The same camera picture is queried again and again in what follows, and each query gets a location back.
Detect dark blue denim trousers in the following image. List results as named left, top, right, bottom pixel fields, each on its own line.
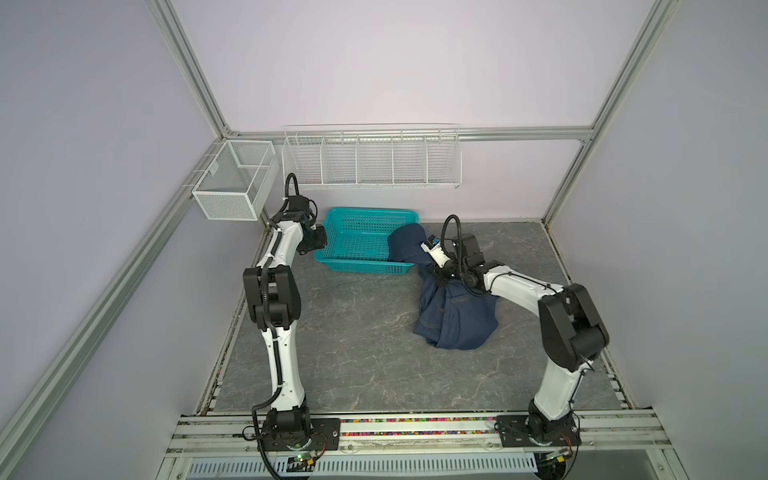
left=388, top=224, right=498, bottom=350

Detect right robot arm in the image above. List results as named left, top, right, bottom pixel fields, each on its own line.
left=421, top=214, right=610, bottom=448

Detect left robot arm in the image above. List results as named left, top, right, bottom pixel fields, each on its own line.
left=243, top=173, right=327, bottom=450

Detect small white mesh box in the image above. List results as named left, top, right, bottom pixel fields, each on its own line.
left=192, top=140, right=279, bottom=221

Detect teal plastic basket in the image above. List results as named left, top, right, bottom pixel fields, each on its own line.
left=314, top=207, right=420, bottom=275

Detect colourful bead strip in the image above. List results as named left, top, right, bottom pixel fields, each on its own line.
left=341, top=414, right=497, bottom=437

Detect green circuit board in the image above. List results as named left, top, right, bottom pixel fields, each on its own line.
left=285, top=456, right=315, bottom=473

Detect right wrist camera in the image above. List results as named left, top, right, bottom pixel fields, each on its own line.
left=421, top=240, right=451, bottom=268

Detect aluminium frame rail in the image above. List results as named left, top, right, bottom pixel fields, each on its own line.
left=228, top=123, right=595, bottom=143

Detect long white wire shelf basket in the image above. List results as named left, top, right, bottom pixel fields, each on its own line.
left=282, top=136, right=463, bottom=189

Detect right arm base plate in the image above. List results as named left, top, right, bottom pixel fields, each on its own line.
left=494, top=414, right=582, bottom=448

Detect white slotted cable duct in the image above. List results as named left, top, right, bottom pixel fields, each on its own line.
left=181, top=452, right=538, bottom=479

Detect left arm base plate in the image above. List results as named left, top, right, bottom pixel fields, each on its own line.
left=257, top=418, right=341, bottom=452

